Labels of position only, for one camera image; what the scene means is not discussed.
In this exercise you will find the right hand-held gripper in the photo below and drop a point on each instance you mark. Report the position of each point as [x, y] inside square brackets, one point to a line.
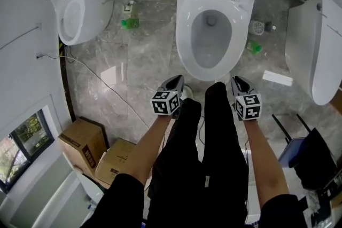
[248, 106]

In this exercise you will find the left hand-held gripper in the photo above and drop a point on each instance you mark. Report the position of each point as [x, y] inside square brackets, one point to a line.
[165, 104]

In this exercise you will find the person's left forearm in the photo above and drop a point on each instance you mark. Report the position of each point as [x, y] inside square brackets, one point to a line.
[149, 146]

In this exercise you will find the person's right forearm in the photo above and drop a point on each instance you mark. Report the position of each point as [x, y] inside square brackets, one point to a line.
[263, 163]

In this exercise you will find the white round-front toilet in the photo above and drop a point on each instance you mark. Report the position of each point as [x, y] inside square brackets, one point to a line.
[211, 42]

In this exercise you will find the white boxy smart toilet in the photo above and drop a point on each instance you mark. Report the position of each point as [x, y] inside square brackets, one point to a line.
[307, 48]

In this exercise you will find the person's white shoe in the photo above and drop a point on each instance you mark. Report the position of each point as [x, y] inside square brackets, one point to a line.
[188, 92]

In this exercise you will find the green plastic bottle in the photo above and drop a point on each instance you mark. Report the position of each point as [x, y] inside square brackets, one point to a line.
[254, 47]
[131, 23]

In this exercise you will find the person's black trousers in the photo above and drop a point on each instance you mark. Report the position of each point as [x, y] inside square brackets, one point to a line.
[219, 141]

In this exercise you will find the small white round device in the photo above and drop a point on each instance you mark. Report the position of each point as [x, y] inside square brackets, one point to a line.
[257, 27]

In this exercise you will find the small black white adapter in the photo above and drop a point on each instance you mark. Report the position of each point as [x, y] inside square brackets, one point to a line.
[270, 26]

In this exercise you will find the plain small cardboard box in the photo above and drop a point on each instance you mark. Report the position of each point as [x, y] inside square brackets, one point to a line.
[117, 160]

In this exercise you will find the black bag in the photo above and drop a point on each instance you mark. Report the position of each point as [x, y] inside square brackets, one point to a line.
[315, 157]

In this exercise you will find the cardboard box with brown print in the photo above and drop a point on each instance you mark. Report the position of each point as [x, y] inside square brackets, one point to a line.
[80, 141]

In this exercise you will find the person's black shirt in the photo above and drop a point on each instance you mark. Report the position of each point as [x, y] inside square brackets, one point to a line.
[120, 203]

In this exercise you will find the cluttered equipment table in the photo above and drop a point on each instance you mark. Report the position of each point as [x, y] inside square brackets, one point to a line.
[323, 203]

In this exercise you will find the black-framed window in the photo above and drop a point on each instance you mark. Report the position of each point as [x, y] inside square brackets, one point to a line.
[24, 146]

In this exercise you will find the white floor-standing cabinet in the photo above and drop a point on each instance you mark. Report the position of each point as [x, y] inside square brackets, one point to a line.
[48, 189]

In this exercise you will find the thin grey wall conduit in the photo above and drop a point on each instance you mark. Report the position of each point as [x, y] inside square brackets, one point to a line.
[18, 37]

